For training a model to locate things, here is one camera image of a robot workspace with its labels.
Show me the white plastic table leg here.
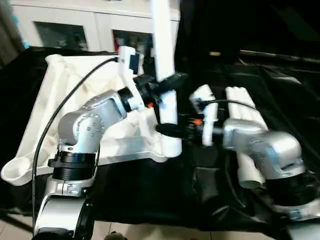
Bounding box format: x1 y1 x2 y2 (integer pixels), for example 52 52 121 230
238 86 270 133
231 86 251 121
149 0 184 159
224 86 266 190

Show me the white plastic table top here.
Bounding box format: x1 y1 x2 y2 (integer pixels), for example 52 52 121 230
0 53 174 188

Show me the black plastic table mat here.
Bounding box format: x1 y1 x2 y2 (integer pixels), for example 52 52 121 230
0 46 320 233

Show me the white glass-door cabinet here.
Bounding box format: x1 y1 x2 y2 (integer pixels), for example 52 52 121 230
9 0 182 55

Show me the large black backdrop sheet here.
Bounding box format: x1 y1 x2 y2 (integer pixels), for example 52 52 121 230
178 0 320 56

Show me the long dark metal rod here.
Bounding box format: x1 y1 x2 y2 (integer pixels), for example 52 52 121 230
239 49 320 64

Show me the small dark brown object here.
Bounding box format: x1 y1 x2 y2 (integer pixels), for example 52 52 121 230
106 231 124 240

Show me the beige curtain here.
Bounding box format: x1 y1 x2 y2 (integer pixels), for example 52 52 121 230
0 0 25 70

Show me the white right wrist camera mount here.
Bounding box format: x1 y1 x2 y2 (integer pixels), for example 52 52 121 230
188 84 220 148

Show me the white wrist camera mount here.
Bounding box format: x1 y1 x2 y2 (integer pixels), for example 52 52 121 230
117 45 146 113
188 84 220 148

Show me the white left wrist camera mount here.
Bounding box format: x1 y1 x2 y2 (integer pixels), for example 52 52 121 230
117 45 146 113

